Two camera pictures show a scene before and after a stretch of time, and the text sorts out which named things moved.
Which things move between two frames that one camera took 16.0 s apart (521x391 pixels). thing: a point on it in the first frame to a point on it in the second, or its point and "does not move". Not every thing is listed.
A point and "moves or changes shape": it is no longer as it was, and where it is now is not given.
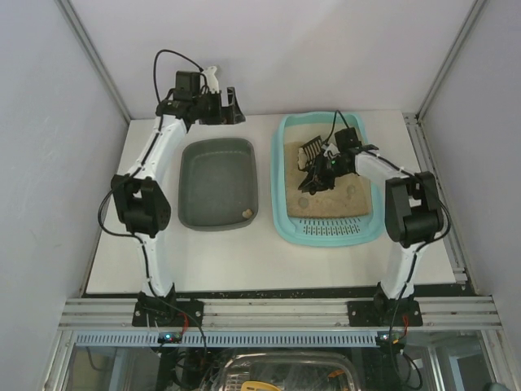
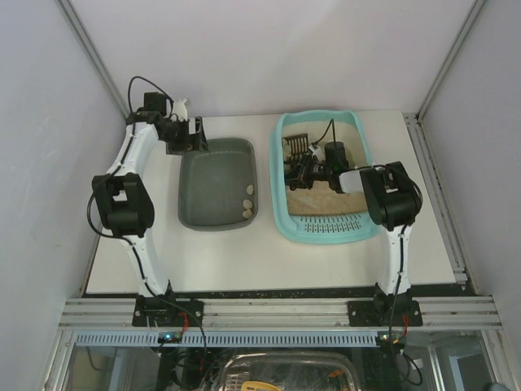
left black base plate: (169, 313) does not move
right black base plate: (381, 313) does not move
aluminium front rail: (109, 313) does not move
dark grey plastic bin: (217, 181) does not move
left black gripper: (225, 107) to (189, 142)
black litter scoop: (311, 149) moves or changes shape
